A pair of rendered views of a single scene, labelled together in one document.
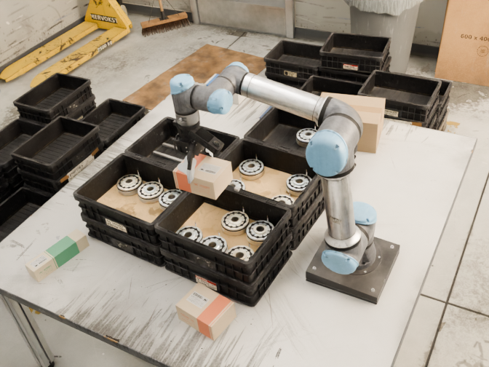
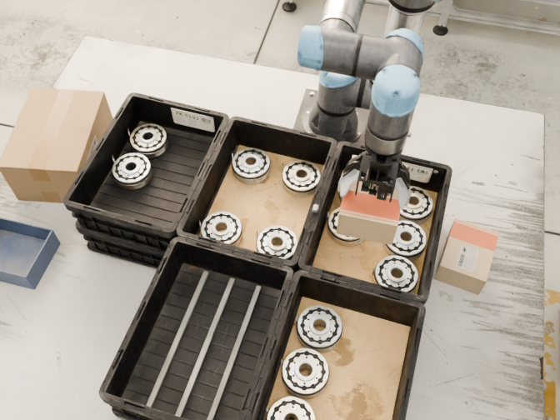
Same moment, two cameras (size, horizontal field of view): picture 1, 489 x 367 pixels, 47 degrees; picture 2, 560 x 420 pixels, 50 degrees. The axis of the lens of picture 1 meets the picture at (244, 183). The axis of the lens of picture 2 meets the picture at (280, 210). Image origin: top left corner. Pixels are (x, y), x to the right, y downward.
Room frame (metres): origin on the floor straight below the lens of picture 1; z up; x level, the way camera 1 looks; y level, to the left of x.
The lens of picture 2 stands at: (1.95, 0.78, 2.14)
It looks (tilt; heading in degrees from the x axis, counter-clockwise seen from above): 56 degrees down; 252
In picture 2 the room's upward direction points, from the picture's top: straight up
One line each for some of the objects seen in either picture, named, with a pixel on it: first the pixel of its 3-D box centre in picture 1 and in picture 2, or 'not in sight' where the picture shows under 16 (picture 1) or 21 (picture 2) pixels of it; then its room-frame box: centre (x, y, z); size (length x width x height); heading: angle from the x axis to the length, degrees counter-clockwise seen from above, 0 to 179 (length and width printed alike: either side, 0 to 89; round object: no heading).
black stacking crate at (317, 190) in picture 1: (265, 182); (261, 198); (1.71, -0.08, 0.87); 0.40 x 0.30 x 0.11; 54
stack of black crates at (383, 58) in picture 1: (354, 76); not in sight; (3.32, -0.80, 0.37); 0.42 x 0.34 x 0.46; 58
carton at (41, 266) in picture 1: (57, 254); not in sight; (1.58, 0.75, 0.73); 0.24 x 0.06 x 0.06; 135
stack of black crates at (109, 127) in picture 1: (113, 141); not in sight; (2.95, 0.78, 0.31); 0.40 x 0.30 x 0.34; 148
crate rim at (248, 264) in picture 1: (223, 220); (378, 217); (1.47, 0.09, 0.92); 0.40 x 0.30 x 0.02; 54
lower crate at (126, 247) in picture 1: (144, 218); not in sight; (1.70, 0.42, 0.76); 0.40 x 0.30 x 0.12; 54
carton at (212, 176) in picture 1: (203, 175); (372, 199); (1.53, 0.14, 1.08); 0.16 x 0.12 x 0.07; 58
